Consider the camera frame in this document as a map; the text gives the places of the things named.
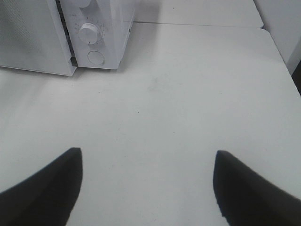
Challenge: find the round white door button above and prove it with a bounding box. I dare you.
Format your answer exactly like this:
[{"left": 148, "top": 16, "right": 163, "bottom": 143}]
[{"left": 87, "top": 51, "right": 105, "bottom": 65}]

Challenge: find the white microwave door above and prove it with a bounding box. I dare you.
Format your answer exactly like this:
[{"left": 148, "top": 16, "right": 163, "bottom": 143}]
[{"left": 0, "top": 0, "right": 76, "bottom": 76}]

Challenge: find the white microwave knob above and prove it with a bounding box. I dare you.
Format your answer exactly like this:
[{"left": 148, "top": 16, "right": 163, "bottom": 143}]
[
  {"left": 79, "top": 23, "right": 99, "bottom": 44},
  {"left": 77, "top": 0, "right": 91, "bottom": 8}
]

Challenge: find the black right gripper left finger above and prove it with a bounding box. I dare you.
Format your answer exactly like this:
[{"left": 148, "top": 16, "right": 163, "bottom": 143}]
[{"left": 0, "top": 147, "right": 83, "bottom": 226}]

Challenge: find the white microwave oven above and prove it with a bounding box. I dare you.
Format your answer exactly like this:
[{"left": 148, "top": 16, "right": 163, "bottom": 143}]
[{"left": 58, "top": 0, "right": 136, "bottom": 70}]

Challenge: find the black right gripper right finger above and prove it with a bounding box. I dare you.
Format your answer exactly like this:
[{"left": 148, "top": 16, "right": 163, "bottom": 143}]
[{"left": 213, "top": 150, "right": 301, "bottom": 226}]

